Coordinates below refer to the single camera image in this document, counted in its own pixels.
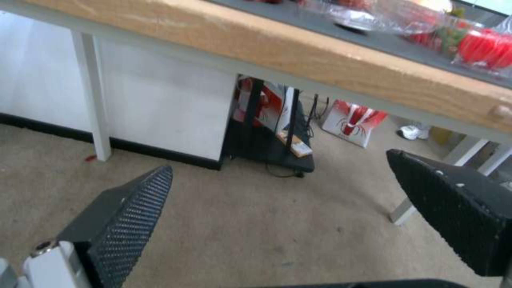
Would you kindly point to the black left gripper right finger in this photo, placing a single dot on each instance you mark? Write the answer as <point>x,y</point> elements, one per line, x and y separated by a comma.
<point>456,207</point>

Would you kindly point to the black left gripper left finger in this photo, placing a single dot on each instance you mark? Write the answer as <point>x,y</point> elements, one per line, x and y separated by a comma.
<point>120,222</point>

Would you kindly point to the white red crayfish print bag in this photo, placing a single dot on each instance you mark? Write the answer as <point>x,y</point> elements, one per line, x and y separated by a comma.
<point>352,123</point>

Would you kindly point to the clear plastic food wrap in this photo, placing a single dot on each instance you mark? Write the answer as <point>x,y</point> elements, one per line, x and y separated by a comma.
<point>384,16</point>

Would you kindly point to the yellow box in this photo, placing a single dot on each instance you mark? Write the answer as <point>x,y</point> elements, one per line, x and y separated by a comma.
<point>446,136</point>

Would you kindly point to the white sneaker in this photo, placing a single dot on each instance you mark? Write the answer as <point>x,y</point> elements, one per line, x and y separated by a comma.
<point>413,132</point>

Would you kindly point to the white panel board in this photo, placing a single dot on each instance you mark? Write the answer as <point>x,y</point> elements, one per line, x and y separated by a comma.
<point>160,105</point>

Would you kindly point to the red plastic cup stack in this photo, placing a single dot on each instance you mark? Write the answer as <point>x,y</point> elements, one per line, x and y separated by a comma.
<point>486,49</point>

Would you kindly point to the small brown cardboard box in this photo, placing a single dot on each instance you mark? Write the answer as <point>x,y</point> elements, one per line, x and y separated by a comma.
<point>298,145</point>

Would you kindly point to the black low rolling cart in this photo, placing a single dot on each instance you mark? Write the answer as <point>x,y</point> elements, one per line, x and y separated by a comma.
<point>276,141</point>

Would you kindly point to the red white box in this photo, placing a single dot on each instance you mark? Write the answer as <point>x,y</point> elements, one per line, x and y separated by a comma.
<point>268,106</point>

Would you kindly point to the white plate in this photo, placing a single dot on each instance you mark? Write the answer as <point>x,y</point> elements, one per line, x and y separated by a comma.
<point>354,24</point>

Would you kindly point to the wooden table with white frame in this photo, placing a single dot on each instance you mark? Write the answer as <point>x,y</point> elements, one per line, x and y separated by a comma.
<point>280,45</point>

